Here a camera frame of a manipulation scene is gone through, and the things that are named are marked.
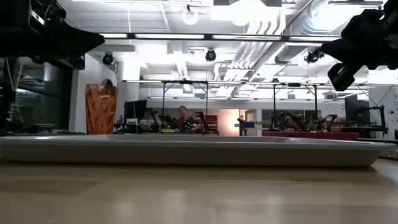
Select long overhead light bar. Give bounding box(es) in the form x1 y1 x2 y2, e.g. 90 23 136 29
98 32 342 43

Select translucent orange plastic cup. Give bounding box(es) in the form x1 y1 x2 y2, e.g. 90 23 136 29
85 78 119 136

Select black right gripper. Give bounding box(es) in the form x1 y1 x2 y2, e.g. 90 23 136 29
320 8 398 70

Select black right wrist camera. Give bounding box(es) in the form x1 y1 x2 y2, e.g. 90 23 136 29
327 63 356 92

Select gray plastic serving tray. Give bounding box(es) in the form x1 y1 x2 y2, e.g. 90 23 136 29
0 134 398 169

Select person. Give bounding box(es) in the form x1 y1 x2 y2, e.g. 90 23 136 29
177 105 200 134

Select white round ceiling lamp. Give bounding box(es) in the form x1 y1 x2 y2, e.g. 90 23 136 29
181 4 200 26

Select black background rig frame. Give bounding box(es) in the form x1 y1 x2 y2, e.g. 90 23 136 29
272 82 319 131
160 80 210 134

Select red tool chest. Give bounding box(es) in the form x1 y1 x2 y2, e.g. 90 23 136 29
206 114 219 132

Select black computer monitor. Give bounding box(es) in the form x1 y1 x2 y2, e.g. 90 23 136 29
344 93 371 124
123 99 148 121

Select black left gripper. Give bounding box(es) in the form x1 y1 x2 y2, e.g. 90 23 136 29
0 18 106 59

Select white poster board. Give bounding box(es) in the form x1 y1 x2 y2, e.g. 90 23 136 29
368 86 398 132

